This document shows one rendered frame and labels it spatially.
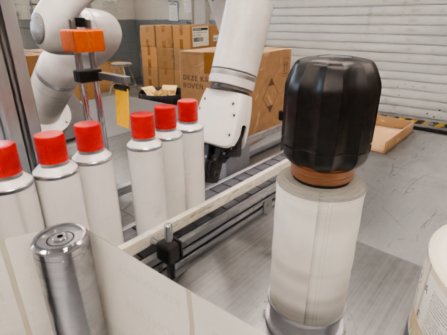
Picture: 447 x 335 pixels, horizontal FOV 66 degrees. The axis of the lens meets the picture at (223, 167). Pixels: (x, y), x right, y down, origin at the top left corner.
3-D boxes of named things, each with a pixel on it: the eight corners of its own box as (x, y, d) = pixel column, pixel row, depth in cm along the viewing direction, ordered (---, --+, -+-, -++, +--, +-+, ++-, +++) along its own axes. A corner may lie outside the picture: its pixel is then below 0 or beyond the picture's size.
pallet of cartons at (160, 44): (191, 126, 424) (187, 25, 378) (143, 115, 469) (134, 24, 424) (243, 108, 513) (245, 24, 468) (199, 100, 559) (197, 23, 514)
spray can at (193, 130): (189, 219, 62) (184, 105, 54) (172, 208, 65) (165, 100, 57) (211, 209, 65) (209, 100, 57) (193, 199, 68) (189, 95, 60)
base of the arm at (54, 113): (22, 139, 106) (37, 104, 94) (-3, 89, 109) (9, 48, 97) (79, 130, 120) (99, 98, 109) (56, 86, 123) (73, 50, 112)
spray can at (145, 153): (152, 248, 54) (140, 120, 46) (130, 237, 56) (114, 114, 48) (175, 233, 57) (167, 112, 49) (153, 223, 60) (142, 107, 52)
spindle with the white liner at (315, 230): (320, 368, 35) (369, 65, 23) (250, 322, 41) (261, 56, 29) (355, 316, 41) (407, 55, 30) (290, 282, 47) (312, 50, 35)
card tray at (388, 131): (384, 153, 105) (386, 141, 104) (307, 136, 121) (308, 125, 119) (412, 131, 126) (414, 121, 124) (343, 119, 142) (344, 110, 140)
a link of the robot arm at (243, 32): (215, 72, 68) (207, 64, 59) (230, 3, 66) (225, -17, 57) (257, 82, 67) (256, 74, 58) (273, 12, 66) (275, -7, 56)
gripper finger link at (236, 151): (233, 110, 62) (212, 125, 65) (249, 148, 59) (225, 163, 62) (237, 111, 63) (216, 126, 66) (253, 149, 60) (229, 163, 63)
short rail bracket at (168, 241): (171, 301, 50) (166, 231, 46) (158, 291, 52) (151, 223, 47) (187, 289, 53) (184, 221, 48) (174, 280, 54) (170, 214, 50)
